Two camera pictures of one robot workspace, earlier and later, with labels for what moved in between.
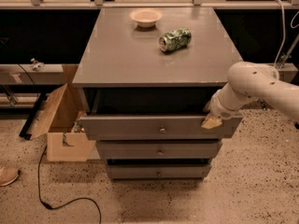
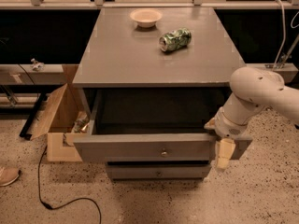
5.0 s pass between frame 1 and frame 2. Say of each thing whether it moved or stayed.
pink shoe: stayed
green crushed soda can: stayed
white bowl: stayed
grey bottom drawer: stayed
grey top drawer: moved
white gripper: moved
